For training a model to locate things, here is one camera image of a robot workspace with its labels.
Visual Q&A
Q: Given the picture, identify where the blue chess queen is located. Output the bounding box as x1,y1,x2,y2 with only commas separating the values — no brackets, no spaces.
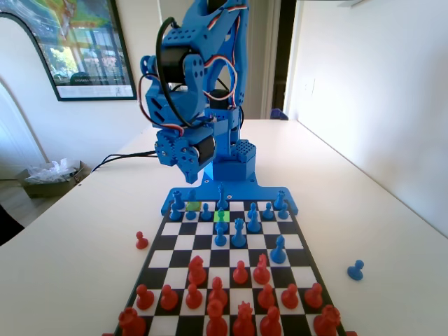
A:
231,217,247,248

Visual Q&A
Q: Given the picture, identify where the brown cardboard box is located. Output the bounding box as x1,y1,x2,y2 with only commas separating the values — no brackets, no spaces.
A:
19,160,90,200

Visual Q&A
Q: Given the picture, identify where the black framed wall poster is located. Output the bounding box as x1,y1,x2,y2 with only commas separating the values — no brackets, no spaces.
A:
0,0,139,103

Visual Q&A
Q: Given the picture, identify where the black and white chessboard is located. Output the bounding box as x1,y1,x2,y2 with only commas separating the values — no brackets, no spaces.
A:
113,199,347,336

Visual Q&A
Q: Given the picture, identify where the blue printed base plate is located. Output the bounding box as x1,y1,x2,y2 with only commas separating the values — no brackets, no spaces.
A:
160,186,299,216

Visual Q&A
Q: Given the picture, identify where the red plastic chess knight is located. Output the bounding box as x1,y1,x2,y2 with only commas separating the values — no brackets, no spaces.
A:
188,255,207,286
253,253,271,285

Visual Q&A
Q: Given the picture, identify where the white door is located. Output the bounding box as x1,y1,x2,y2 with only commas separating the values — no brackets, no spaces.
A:
159,0,283,120

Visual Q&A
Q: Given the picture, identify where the tricolour servo wire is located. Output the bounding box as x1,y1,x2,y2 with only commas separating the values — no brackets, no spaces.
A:
204,55,241,108
138,73,186,138

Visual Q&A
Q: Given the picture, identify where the black camera cable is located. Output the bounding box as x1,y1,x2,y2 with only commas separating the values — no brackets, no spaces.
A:
155,16,211,127

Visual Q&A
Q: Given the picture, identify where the red plastic chess rook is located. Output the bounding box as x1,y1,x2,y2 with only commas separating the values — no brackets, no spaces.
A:
313,304,342,336
118,307,147,336

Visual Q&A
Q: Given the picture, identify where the black power cable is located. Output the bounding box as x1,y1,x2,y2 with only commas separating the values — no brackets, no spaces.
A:
104,150,158,165
90,153,162,175

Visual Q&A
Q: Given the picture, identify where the red plastic chess queen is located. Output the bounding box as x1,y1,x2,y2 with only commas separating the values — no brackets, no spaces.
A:
232,302,256,336

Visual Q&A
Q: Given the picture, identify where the clear crumpled plastic wrap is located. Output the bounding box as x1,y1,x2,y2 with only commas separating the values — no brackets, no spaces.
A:
24,157,81,186

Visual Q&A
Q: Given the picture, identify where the black chair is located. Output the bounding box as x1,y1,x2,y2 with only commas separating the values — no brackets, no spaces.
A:
0,202,26,248

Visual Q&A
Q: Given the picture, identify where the red plastic chess bishop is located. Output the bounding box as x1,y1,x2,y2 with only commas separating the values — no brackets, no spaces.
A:
209,276,228,307
259,306,283,336

